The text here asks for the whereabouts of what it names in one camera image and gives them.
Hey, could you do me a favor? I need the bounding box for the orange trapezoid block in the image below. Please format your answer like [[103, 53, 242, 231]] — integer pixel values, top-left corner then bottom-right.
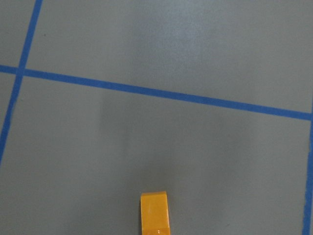
[[140, 191, 171, 235]]

